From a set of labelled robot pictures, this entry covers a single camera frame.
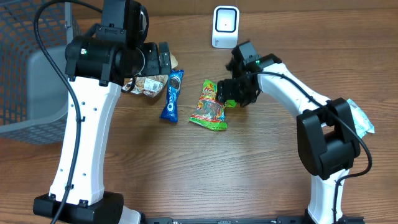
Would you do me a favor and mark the beige clear cookie bag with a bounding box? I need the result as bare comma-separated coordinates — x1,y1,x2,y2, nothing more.
121,52,179,98

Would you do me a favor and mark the green Haribo gummy bag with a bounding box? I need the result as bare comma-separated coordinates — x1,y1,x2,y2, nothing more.
189,80,237,131

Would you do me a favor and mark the blue Oreo cookie pack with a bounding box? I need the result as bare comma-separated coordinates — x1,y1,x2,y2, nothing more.
160,70,184,123

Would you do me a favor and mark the teal white snack packet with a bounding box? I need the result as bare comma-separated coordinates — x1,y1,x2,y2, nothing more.
347,99,375,138

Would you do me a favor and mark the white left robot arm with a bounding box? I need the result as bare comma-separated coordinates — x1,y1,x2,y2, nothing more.
33,1,172,223

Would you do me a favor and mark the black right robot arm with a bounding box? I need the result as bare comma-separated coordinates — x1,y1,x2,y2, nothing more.
216,41,364,223

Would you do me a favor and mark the white barcode scanner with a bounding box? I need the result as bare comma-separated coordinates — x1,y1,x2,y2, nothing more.
211,6,240,49

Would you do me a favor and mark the grey plastic mesh basket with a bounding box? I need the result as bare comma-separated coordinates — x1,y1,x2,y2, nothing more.
1,0,68,144

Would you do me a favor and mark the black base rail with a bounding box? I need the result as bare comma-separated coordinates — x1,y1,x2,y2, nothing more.
139,214,364,224

